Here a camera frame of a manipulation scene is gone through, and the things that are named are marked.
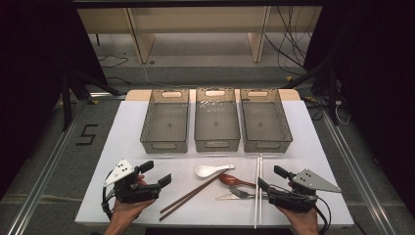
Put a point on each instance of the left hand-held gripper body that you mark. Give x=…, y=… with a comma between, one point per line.
x=130, y=191

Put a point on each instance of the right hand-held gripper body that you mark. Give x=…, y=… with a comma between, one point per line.
x=293, y=199

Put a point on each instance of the white chopstick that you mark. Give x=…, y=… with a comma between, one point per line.
x=260, y=163
x=256, y=202

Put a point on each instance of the red-brown wooden spoon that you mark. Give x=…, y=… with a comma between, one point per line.
x=228, y=179

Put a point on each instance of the white ceramic spoon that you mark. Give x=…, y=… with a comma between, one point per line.
x=205, y=171

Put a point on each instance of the grey transparent plastic bin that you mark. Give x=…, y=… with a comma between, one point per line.
x=217, y=124
x=266, y=125
x=166, y=125

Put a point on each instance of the person's left hand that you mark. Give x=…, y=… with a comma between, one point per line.
x=127, y=210

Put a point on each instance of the person's right hand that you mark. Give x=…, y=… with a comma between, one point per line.
x=301, y=222

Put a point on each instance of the white table cover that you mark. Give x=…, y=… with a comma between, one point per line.
x=124, y=156

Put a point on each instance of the black metal stand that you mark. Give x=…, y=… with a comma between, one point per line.
x=67, y=104
x=332, y=94

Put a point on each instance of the dark curtain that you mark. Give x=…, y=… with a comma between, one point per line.
x=378, y=81
x=32, y=81

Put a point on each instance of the light wooden desk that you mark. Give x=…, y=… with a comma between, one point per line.
x=202, y=19

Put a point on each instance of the aluminium floor rail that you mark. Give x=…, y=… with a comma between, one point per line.
x=359, y=173
x=42, y=182

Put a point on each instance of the short aluminium rail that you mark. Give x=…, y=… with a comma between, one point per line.
x=107, y=96

